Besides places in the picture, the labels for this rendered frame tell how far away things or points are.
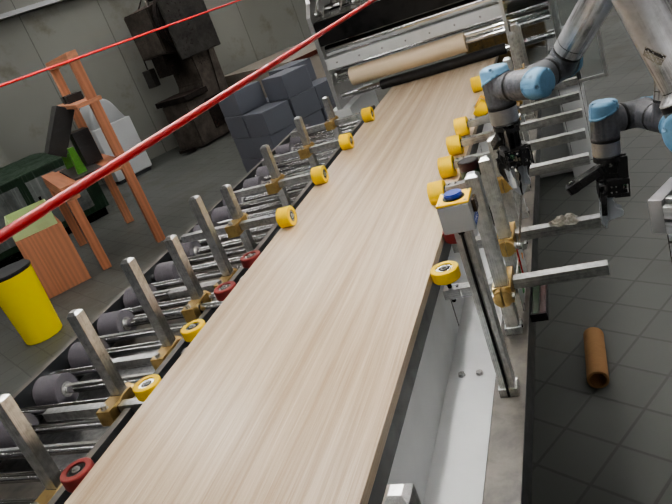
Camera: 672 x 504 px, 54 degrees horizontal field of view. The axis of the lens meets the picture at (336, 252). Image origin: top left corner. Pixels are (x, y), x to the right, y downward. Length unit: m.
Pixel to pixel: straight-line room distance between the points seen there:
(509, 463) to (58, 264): 5.34
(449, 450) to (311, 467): 0.46
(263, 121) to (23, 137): 5.23
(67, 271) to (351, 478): 5.33
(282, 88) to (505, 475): 5.35
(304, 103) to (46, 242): 2.68
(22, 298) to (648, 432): 4.27
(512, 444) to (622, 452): 1.00
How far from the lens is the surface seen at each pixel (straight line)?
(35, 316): 5.44
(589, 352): 2.83
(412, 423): 1.57
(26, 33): 10.97
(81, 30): 11.23
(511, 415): 1.61
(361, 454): 1.32
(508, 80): 1.75
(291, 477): 1.34
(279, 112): 6.36
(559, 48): 1.78
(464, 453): 1.67
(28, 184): 8.39
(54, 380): 2.39
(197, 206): 2.49
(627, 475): 2.43
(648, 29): 1.49
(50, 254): 6.37
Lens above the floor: 1.72
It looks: 22 degrees down
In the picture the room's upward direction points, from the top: 21 degrees counter-clockwise
